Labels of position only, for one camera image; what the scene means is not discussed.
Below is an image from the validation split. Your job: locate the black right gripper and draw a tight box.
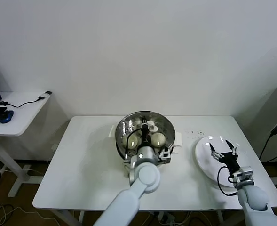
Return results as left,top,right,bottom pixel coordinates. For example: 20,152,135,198
208,140,241,174

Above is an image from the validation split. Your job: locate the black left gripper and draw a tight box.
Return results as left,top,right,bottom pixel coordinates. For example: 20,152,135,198
140,118,152,145

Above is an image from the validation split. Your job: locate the white steamed baozi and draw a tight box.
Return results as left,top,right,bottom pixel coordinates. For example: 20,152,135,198
150,133,166,147
123,134,139,149

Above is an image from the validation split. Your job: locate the stainless steel steamer basket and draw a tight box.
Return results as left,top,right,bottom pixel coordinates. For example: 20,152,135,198
109,110,184,165

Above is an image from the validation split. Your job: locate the white round plate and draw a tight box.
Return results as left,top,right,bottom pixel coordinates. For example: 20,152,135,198
195,135,248,188

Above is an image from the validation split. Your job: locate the white electric cooker base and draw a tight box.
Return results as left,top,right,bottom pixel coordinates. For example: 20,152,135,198
109,128,184,177

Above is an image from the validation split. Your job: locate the white power strip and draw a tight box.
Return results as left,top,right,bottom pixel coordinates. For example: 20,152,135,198
158,211,176,224

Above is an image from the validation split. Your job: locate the white side desk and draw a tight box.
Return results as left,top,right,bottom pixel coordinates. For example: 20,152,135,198
0,91,53,197

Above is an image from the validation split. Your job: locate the blue computer mouse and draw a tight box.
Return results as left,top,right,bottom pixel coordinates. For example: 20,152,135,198
0,110,14,124

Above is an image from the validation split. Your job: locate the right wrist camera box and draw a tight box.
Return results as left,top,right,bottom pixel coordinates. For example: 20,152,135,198
232,166,254,183

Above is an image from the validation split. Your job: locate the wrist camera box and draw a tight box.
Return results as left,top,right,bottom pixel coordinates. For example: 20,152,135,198
232,166,254,183
157,146,172,164

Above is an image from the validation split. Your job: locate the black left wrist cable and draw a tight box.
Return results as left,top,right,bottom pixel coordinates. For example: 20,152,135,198
125,130,143,165

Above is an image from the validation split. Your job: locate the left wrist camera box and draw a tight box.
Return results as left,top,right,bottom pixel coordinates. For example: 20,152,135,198
157,146,172,164

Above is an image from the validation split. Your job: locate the black USB cable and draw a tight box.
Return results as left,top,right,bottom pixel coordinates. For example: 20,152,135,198
0,90,53,108

